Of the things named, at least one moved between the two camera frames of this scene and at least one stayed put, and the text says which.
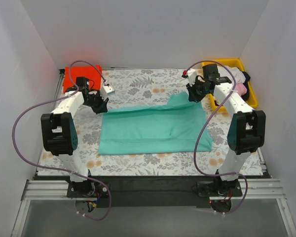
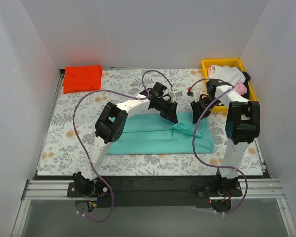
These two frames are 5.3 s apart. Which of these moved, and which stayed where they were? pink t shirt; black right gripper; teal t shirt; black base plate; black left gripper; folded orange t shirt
Moved: black right gripper; black left gripper
Stayed: black base plate; teal t shirt; pink t shirt; folded orange t shirt
